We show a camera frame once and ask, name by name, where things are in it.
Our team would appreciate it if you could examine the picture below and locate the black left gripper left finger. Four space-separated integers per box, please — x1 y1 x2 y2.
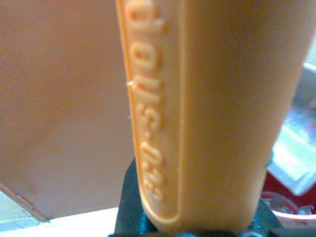
107 158 158 237

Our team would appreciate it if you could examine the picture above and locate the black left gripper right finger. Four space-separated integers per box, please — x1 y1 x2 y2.
243 197 284 237

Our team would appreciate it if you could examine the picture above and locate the orange plastic broom handle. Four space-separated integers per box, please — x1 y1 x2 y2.
115 0 316 235

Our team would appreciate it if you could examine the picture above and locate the red bowl with white rim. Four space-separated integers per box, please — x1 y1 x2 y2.
259 170 316 229

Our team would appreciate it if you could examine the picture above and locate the white box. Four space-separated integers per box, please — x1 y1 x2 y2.
268 123 316 197

